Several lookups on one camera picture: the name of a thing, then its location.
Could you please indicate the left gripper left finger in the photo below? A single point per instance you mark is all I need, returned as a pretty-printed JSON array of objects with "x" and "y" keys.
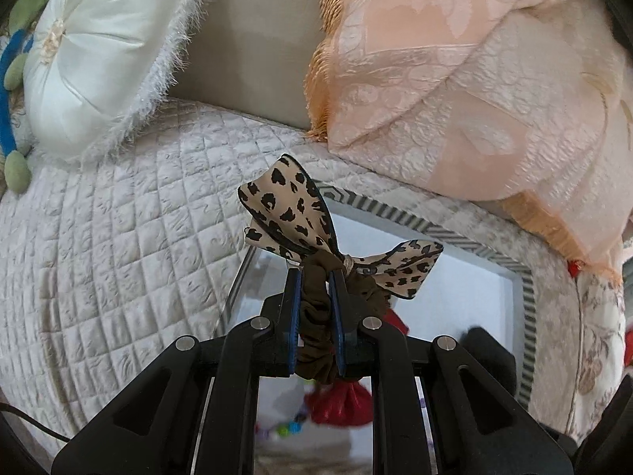
[{"x": 291, "y": 312}]

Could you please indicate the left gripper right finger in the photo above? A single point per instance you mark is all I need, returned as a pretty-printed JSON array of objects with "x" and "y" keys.
[{"x": 340, "y": 298}]

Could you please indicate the red velvet bow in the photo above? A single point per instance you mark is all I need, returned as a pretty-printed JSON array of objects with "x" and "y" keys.
[{"x": 335, "y": 401}]

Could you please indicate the leopard bow brown scrunchie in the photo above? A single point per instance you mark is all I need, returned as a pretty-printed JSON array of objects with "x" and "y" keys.
[{"x": 289, "y": 218}]

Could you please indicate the striped white tray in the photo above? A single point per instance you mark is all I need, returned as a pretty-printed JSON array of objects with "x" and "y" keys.
[{"x": 470, "y": 285}]

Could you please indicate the black velvet pouch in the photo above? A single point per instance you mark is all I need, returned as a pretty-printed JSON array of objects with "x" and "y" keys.
[{"x": 494, "y": 358}]

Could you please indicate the beige quilted bedspread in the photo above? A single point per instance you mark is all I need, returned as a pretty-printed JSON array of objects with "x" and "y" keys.
[{"x": 103, "y": 267}]

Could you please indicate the beige upholstered headboard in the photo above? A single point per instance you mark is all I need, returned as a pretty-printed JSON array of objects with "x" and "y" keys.
[{"x": 252, "y": 56}]

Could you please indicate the peach fringed blanket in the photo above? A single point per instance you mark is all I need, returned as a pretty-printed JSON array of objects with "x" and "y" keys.
[{"x": 523, "y": 103}]

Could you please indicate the round white pillow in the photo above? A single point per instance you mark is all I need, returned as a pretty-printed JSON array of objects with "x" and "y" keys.
[{"x": 98, "y": 70}]

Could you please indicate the green blue plush toy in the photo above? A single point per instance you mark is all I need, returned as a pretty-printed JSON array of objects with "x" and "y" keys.
[{"x": 16, "y": 174}]

